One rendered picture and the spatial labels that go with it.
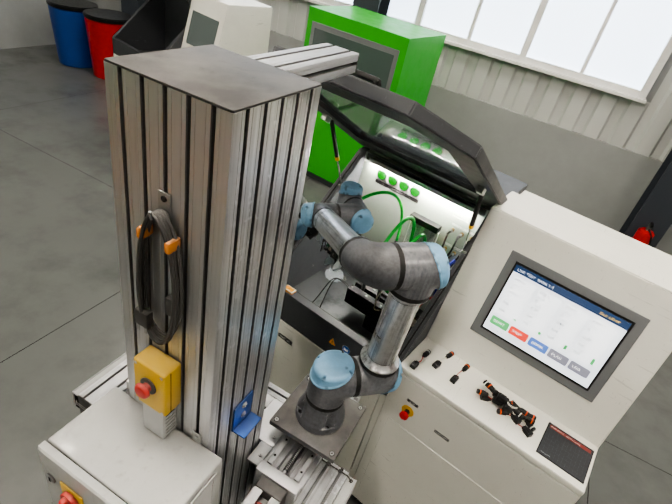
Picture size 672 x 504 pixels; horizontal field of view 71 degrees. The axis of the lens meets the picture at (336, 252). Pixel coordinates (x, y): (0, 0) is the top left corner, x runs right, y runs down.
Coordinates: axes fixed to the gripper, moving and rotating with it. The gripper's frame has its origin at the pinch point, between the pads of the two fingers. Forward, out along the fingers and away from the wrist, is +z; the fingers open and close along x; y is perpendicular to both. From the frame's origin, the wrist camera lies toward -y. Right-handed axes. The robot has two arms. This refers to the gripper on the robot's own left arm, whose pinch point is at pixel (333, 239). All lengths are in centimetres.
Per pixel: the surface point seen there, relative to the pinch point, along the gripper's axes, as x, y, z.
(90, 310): -122, 147, -5
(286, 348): -8, 49, 32
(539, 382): 63, -24, 65
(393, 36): -230, -147, 15
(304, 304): 2.1, 26.8, 13.8
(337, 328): 16.5, 21.7, 23.5
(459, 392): 55, 0, 52
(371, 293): 0.0, 2.4, 33.3
